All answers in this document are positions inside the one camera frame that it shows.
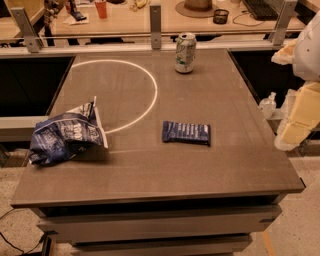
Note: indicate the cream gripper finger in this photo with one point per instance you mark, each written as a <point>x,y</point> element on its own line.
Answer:
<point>284,56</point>
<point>303,117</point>

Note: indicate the white green 7up can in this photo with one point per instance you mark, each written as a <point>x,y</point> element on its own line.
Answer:
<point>185,52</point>

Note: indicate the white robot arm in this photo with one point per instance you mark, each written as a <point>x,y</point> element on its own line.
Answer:
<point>303,54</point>

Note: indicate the blue rxbar blueberry wrapper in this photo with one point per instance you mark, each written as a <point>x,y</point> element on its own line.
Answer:
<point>199,134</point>

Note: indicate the clear sanitizer bottle left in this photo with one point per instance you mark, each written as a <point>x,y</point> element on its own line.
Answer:
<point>268,105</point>

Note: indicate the black keyboard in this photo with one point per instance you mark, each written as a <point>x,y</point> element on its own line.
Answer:
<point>261,10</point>

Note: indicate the black mesh pen cup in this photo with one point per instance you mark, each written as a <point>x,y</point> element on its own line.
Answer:
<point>220,16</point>

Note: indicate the tan hat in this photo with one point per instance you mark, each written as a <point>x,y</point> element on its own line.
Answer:
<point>196,8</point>

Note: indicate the grey drawer cabinet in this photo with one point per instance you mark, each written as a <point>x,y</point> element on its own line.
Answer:
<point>165,228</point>

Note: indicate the orange cup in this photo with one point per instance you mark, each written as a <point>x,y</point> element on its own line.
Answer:
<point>101,8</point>

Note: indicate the blue crumpled chip bag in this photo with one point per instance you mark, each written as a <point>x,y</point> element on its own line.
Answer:
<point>67,135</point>

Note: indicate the grey metal bracket right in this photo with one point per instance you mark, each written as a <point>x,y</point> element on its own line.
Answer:
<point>286,13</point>

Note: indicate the grey metal bracket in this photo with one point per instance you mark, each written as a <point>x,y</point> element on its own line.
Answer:
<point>31,38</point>
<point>155,25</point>
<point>286,13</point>

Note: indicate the grey metal bracket middle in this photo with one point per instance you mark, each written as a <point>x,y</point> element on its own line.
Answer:
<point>155,25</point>

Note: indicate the grey metal bracket left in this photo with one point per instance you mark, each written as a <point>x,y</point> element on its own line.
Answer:
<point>31,38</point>

